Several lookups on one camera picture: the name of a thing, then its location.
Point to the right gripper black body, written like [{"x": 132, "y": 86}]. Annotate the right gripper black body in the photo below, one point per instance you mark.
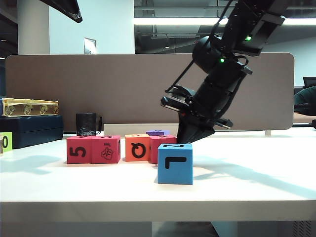
[{"x": 212, "y": 106}]

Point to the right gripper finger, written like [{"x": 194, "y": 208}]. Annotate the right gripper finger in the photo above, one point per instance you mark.
[
  {"x": 203, "y": 132},
  {"x": 187, "y": 128}
]

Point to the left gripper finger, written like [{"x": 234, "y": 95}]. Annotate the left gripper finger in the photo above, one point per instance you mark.
[
  {"x": 77, "y": 12},
  {"x": 66, "y": 8}
]

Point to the blue block with L 3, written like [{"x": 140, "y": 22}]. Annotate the blue block with L 3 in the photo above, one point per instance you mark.
[{"x": 175, "y": 165}]

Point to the red block with 4 Y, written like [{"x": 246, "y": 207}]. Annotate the red block with 4 Y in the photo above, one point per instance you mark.
[{"x": 154, "y": 150}]

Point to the orange block with 2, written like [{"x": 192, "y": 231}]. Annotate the orange block with 2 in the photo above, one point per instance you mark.
[{"x": 137, "y": 150}]

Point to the red block with 0 B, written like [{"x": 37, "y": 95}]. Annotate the red block with 0 B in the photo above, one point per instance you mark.
[{"x": 106, "y": 151}]

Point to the red block with 5 C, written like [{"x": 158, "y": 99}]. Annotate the red block with 5 C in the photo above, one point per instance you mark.
[{"x": 79, "y": 151}]

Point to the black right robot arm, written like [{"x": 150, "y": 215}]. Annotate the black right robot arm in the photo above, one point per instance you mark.
[{"x": 234, "y": 37}]

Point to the purple block with R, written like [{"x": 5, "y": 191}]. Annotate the purple block with R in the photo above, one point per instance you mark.
[{"x": 151, "y": 133}]

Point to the brown desk partition panel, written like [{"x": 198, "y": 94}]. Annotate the brown desk partition panel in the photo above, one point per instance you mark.
[{"x": 111, "y": 86}]

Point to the person in dark green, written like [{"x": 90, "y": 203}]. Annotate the person in dark green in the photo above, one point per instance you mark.
[{"x": 304, "y": 98}]

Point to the black office chair back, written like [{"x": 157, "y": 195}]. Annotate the black office chair back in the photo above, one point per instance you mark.
[{"x": 309, "y": 81}]

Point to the black mug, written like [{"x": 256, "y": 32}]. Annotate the black mug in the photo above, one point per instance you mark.
[{"x": 85, "y": 126}]

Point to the black rounded desk object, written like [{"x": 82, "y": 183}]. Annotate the black rounded desk object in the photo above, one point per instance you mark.
[{"x": 314, "y": 124}]

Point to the yellow patterned box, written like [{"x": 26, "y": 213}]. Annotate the yellow patterned box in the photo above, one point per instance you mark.
[{"x": 19, "y": 108}]

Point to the dark blue case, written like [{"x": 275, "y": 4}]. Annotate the dark blue case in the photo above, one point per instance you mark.
[{"x": 24, "y": 130}]

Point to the green block with 0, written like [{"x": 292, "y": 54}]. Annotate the green block with 0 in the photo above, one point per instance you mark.
[{"x": 6, "y": 142}]

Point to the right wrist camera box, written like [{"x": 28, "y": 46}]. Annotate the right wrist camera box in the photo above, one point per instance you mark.
[{"x": 177, "y": 98}]

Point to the framed wall sign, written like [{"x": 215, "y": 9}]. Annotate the framed wall sign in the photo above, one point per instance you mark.
[{"x": 89, "y": 45}]

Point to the white partition foot bracket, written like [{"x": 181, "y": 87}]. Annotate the white partition foot bracket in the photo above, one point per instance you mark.
[{"x": 267, "y": 132}]

